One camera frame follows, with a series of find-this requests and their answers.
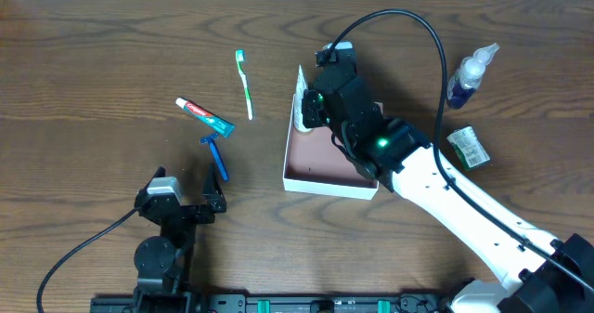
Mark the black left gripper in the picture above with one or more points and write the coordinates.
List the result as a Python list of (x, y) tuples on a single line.
[(187, 208)]

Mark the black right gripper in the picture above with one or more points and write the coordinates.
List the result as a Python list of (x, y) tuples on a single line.
[(314, 107)]

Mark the white shampoo tube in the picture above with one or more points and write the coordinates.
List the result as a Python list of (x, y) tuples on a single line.
[(300, 88)]

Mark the clear spray bottle blue liquid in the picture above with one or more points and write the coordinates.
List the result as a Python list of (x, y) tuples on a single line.
[(468, 76)]

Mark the green white soap packet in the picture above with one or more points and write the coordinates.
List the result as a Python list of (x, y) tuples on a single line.
[(468, 148)]

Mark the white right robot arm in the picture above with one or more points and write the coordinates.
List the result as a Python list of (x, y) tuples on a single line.
[(535, 271)]

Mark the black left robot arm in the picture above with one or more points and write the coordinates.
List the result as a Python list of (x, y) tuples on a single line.
[(163, 262)]

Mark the blue disposable razor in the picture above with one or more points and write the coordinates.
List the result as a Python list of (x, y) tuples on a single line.
[(210, 141)]

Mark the red green toothpaste tube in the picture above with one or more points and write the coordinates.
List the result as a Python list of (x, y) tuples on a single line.
[(217, 123)]

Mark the white cardboard box pink inside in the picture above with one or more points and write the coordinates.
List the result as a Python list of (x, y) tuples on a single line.
[(312, 164)]

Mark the green white toothbrush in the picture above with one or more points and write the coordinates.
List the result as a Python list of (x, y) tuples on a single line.
[(240, 58)]

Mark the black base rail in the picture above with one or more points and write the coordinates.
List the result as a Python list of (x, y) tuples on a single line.
[(239, 303)]

